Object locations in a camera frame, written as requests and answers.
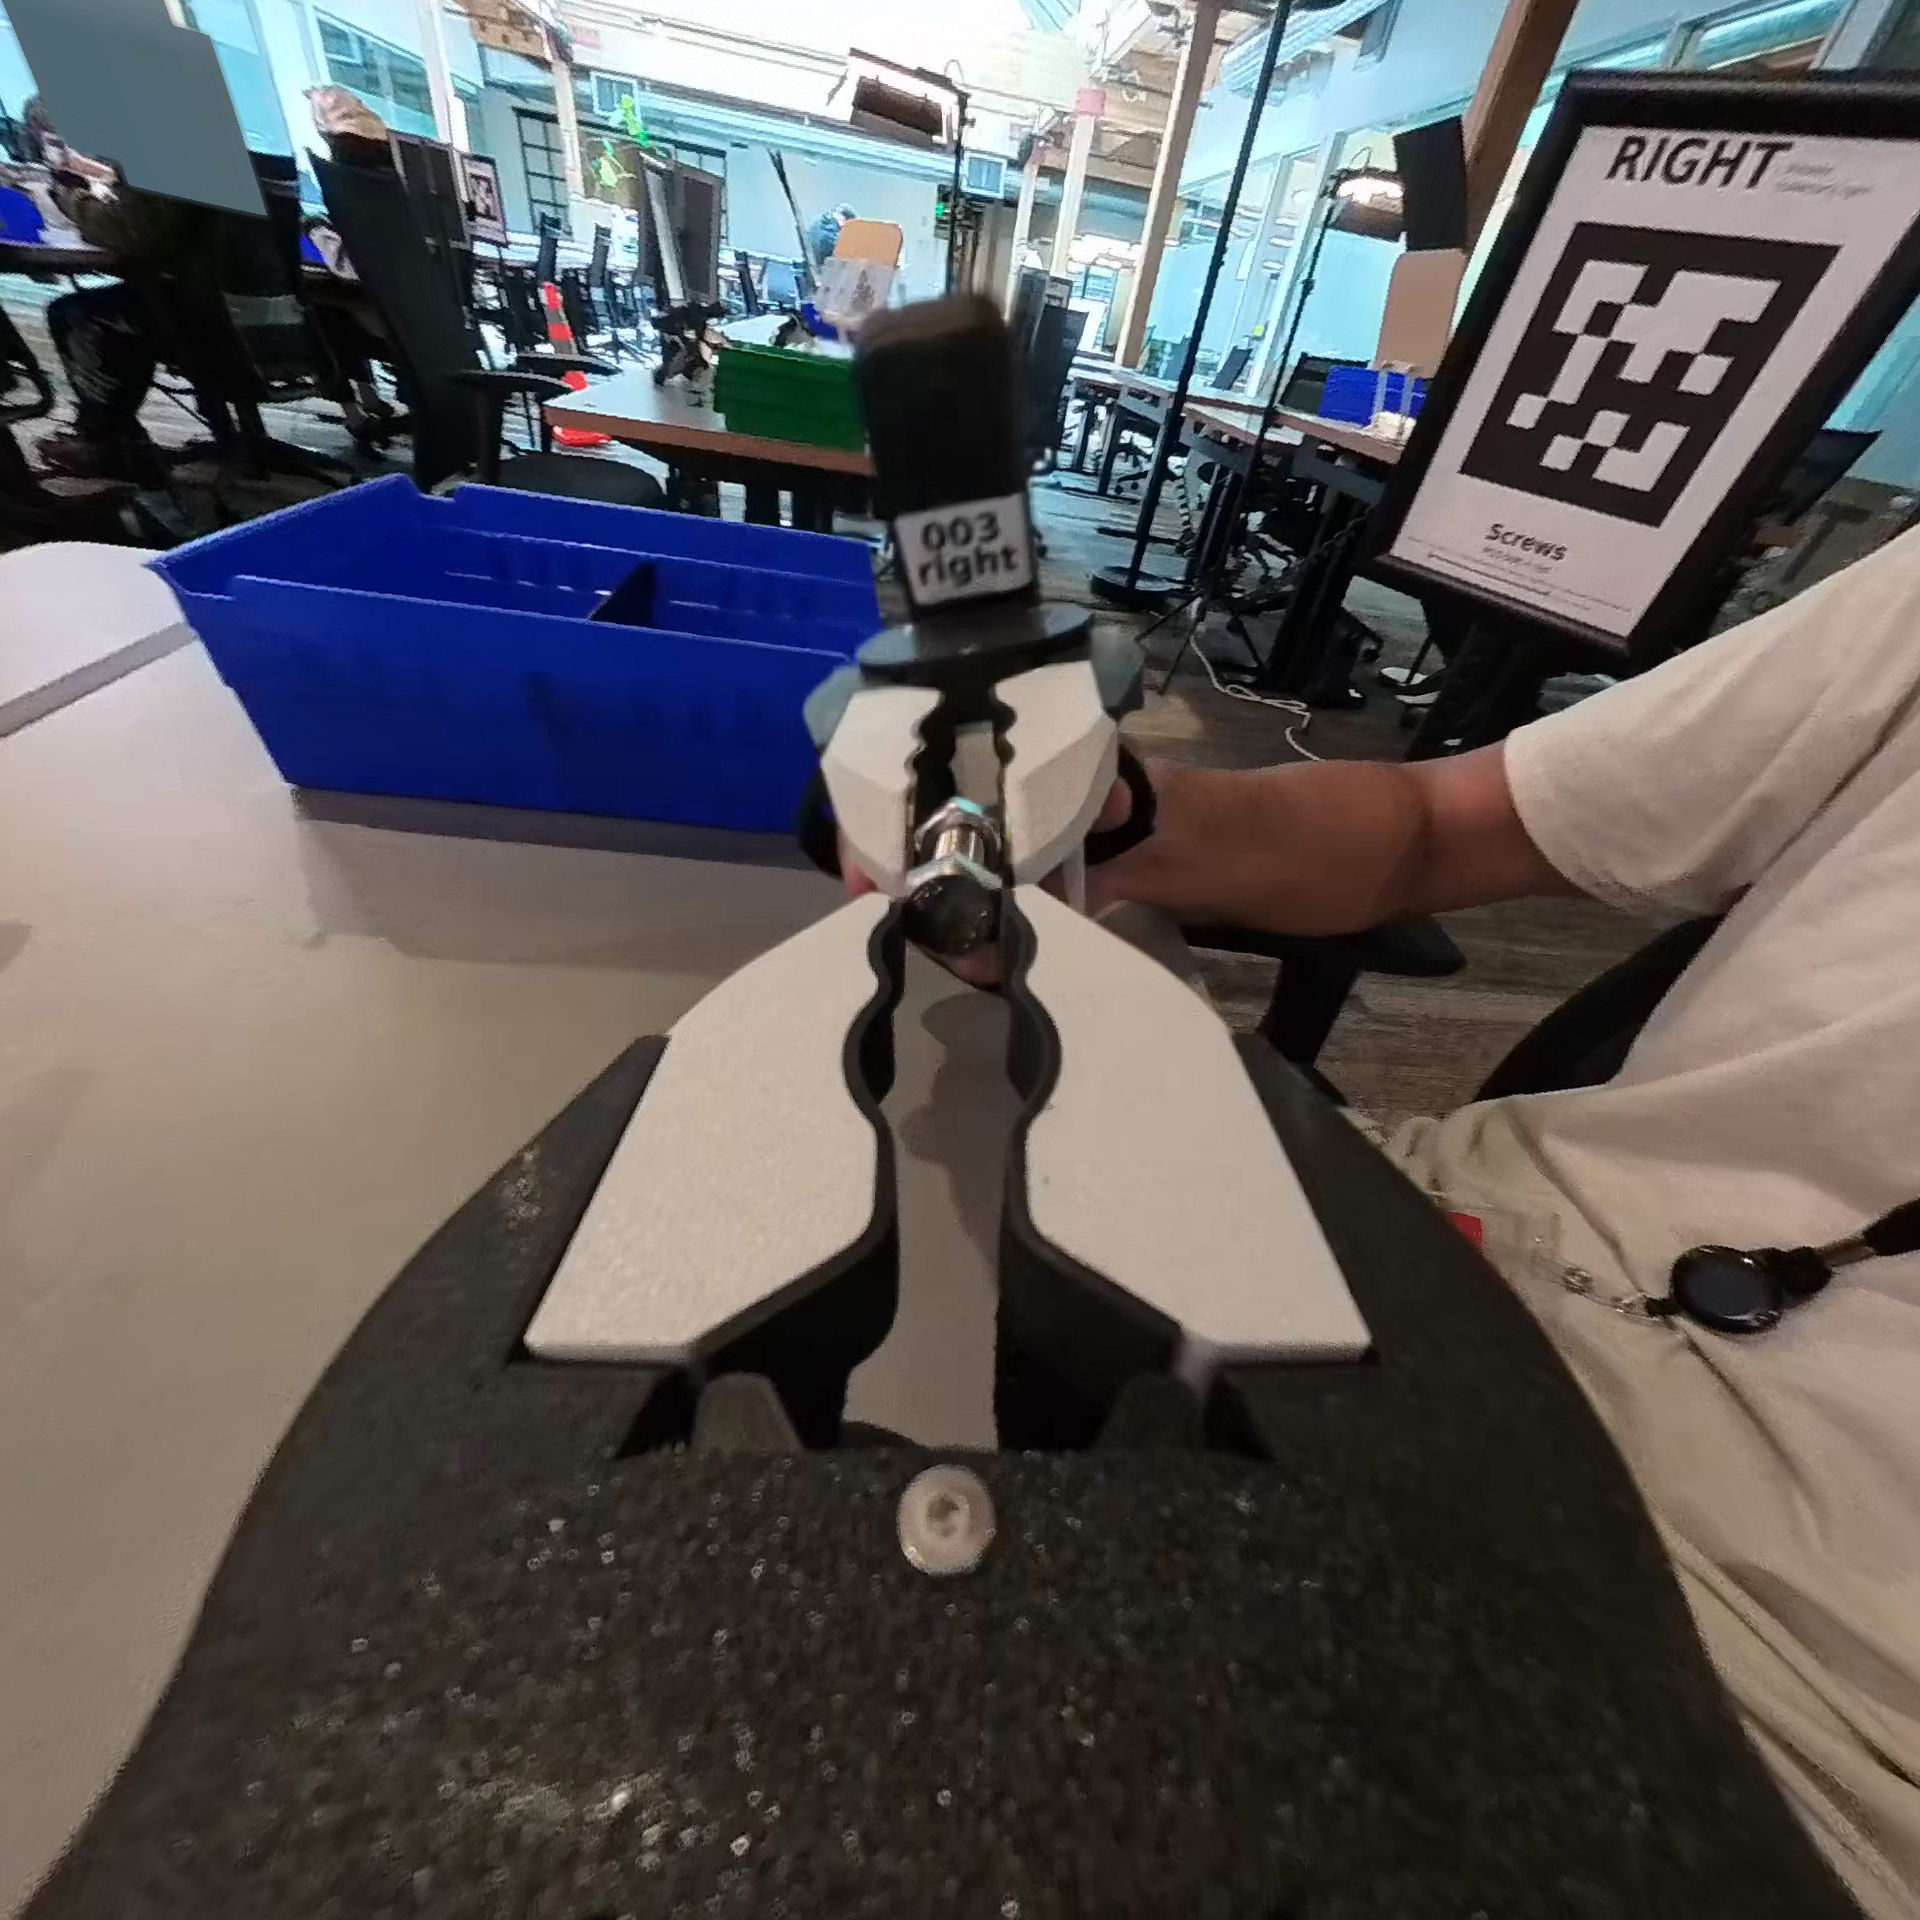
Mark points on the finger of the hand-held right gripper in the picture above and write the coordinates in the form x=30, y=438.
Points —
x=1065, y=764
x=870, y=781

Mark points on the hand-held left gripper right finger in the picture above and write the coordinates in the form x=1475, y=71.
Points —
x=1183, y=1168

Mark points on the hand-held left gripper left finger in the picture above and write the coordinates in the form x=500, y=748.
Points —
x=720, y=1168

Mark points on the steel hex nut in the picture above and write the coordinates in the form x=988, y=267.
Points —
x=962, y=828

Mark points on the steel hex bolt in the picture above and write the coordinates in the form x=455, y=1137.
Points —
x=949, y=918

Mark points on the blue plastic bin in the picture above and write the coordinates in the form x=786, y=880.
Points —
x=449, y=704

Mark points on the person's right forearm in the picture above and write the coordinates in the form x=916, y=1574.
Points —
x=1349, y=840

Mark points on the person's right hand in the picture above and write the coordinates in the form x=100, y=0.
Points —
x=1165, y=840

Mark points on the green plastic bin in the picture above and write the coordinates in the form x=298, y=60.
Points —
x=786, y=398

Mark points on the small wooden board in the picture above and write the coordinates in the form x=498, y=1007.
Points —
x=865, y=270

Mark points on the black tripod pole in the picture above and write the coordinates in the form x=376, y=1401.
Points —
x=1202, y=300

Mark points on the wooden office desk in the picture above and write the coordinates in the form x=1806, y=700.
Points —
x=662, y=420

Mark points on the black bin divider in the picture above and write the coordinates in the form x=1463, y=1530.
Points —
x=643, y=591

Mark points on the black monitor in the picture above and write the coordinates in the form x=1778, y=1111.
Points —
x=683, y=231

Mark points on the orange traffic cone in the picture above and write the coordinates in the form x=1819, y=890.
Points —
x=578, y=403

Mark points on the small marker sign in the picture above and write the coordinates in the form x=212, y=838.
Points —
x=483, y=197

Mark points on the black office chair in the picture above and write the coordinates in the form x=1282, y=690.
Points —
x=420, y=328

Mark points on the framed marker sign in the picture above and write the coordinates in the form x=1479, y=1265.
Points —
x=1650, y=375

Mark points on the wooden post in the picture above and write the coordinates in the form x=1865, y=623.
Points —
x=1523, y=103

